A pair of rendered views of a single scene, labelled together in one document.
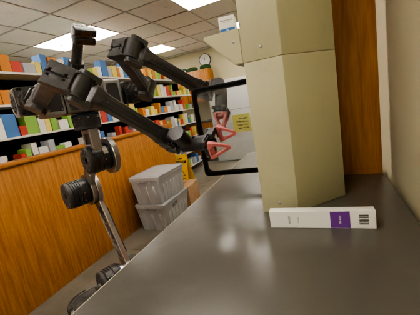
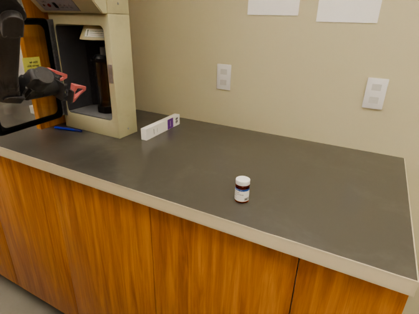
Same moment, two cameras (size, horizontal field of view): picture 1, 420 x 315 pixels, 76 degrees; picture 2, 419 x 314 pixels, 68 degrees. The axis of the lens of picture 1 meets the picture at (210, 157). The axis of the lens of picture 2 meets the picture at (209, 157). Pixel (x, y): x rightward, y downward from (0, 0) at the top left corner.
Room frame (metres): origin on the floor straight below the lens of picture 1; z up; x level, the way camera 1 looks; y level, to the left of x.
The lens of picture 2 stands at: (0.38, 1.04, 1.39)
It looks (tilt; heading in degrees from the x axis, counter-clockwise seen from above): 24 degrees down; 274
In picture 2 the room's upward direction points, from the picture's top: 2 degrees clockwise
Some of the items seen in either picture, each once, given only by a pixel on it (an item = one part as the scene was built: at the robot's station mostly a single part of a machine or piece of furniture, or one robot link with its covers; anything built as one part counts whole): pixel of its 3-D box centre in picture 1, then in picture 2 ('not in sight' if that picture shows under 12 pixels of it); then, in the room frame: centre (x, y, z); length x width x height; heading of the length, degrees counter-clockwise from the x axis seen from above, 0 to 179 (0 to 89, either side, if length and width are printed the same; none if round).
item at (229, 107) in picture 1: (230, 129); (22, 75); (1.16, -0.11, 1.19); 0.30 x 0.01 x 0.40; 71
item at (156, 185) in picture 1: (159, 182); not in sight; (3.16, 0.65, 0.49); 0.60 x 0.42 x 0.33; 156
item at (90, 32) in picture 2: not in sight; (101, 32); (0.91, -0.29, 1.34); 0.18 x 0.18 x 0.05
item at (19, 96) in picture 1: (29, 100); not in sight; (1.17, 0.70, 1.45); 0.09 x 0.08 x 0.12; 134
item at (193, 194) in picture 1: (184, 192); not in sight; (3.74, 0.44, 0.14); 0.41 x 0.32 x 0.28; 162
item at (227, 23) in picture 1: (228, 27); not in sight; (0.93, -0.13, 1.54); 0.05 x 0.05 x 0.06; 74
